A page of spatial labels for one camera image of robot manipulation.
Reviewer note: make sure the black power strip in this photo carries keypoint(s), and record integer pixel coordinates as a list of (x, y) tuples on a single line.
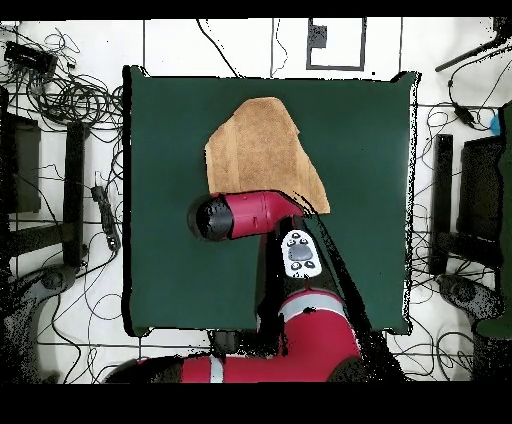
[(107, 218)]

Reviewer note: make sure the dark grey square tag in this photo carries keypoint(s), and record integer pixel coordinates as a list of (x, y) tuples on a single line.
[(318, 36)]

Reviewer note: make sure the small blue object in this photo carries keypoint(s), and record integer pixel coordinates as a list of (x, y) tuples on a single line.
[(496, 124)]

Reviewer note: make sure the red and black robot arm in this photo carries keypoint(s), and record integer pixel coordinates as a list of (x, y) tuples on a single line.
[(256, 214)]

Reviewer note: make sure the black metal stand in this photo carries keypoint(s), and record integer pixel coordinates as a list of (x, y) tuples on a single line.
[(443, 180), (74, 180)]

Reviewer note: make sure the grey pedestal leg round foot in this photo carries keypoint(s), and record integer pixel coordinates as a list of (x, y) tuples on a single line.
[(464, 292), (52, 278)]

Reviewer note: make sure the black electronics box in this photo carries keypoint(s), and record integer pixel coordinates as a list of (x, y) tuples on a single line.
[(30, 59)]

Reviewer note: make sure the tan terry cloth towel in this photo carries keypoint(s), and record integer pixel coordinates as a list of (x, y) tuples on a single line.
[(260, 152)]

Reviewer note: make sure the grey square frame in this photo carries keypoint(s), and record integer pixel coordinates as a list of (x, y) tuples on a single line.
[(336, 67)]

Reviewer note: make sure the black tripod rod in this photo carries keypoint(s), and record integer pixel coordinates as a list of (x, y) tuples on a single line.
[(460, 59)]

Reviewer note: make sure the dark green table cloth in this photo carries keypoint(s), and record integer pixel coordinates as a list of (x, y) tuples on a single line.
[(180, 280)]

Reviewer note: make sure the black power adapter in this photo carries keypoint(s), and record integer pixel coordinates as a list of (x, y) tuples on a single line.
[(464, 114)]

